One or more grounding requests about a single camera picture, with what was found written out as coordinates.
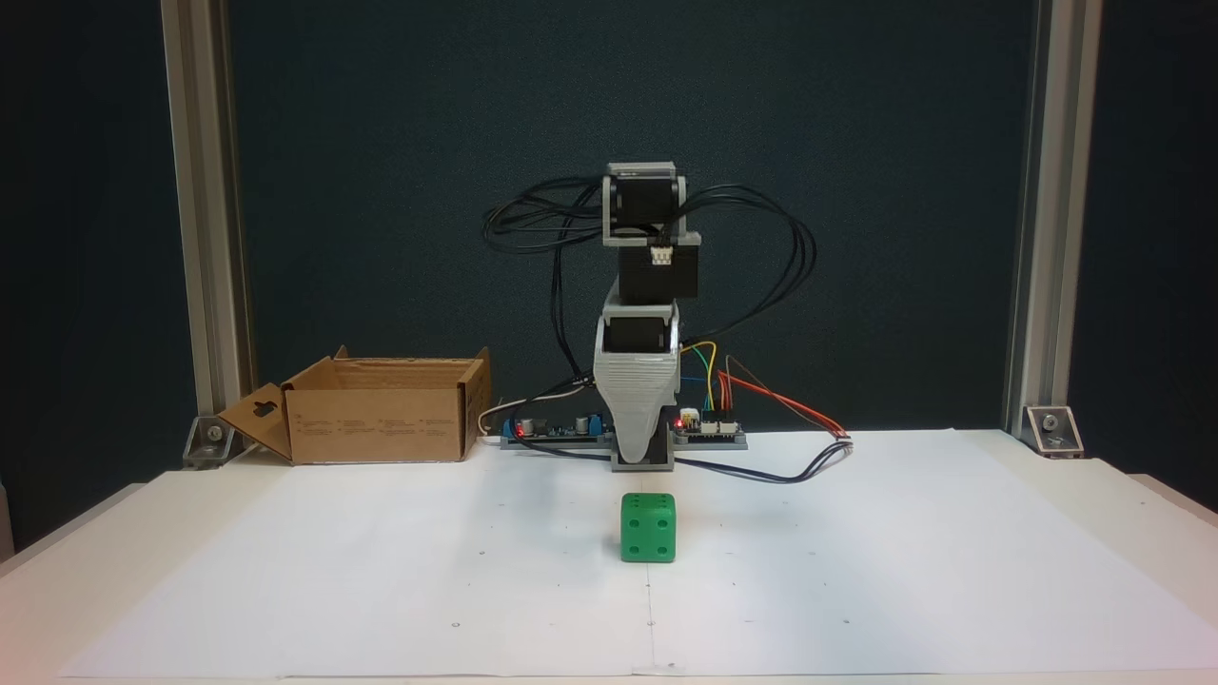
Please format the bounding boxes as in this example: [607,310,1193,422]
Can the coloured jumper wires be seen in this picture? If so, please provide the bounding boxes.
[678,340,721,416]

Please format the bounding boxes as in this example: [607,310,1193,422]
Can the large white paper sheet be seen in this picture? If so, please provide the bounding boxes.
[59,428,1218,679]

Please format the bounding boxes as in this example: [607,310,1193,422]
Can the black cable bundle white connector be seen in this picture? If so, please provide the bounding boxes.
[672,183,854,485]

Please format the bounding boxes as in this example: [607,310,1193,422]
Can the green die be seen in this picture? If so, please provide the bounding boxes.
[620,491,678,564]

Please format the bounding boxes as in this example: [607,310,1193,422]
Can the metal corner bracket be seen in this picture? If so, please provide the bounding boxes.
[1022,404,1087,460]
[180,413,240,471]

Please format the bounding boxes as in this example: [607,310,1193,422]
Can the blue circuit board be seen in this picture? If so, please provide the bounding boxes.
[499,411,616,451]

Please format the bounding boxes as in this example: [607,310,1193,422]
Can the aluminium frame post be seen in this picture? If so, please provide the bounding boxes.
[1002,0,1106,441]
[159,0,256,431]

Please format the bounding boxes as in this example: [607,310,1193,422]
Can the open cardboard box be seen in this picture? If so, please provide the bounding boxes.
[217,346,494,467]

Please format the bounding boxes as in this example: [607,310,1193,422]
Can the thin white cable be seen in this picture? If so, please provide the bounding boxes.
[477,379,597,438]

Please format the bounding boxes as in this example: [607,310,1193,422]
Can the orange and red wires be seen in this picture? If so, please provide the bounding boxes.
[717,355,851,441]

